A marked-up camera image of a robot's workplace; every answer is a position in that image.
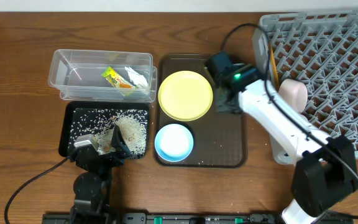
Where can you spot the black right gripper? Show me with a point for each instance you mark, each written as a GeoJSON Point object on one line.
{"type": "Point", "coordinates": [225, 101]}

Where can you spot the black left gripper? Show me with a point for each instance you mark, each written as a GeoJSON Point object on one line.
{"type": "Point", "coordinates": [105, 154]}

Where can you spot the yellow plate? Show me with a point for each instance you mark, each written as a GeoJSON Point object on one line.
{"type": "Point", "coordinates": [185, 95]}

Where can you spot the wooden chopstick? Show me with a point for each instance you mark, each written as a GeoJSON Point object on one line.
{"type": "Point", "coordinates": [274, 68]}

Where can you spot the light blue bowl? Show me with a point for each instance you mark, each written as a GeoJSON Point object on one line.
{"type": "Point", "coordinates": [174, 142]}

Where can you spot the white bowl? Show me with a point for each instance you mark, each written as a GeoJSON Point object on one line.
{"type": "Point", "coordinates": [294, 93]}

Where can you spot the white napkin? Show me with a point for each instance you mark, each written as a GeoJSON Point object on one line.
{"type": "Point", "coordinates": [137, 79]}

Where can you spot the green snack wrapper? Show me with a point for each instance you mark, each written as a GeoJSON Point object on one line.
{"type": "Point", "coordinates": [116, 80]}

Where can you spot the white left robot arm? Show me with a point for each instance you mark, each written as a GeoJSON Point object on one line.
{"type": "Point", "coordinates": [91, 188]}

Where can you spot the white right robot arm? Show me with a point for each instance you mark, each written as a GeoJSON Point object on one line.
{"type": "Point", "coordinates": [325, 167]}

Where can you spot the rice food waste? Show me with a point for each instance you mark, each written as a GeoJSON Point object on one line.
{"type": "Point", "coordinates": [100, 123]}

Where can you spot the black waste tray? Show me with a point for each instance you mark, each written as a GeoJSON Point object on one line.
{"type": "Point", "coordinates": [63, 145]}

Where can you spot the grey dishwasher rack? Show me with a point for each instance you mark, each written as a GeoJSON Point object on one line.
{"type": "Point", "coordinates": [321, 51]}

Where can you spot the dark brown serving tray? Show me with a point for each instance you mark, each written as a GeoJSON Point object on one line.
{"type": "Point", "coordinates": [219, 138]}

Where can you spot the clear plastic bin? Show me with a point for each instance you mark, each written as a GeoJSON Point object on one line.
{"type": "Point", "coordinates": [78, 75]}

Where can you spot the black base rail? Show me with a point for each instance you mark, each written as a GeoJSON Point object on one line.
{"type": "Point", "coordinates": [141, 218]}

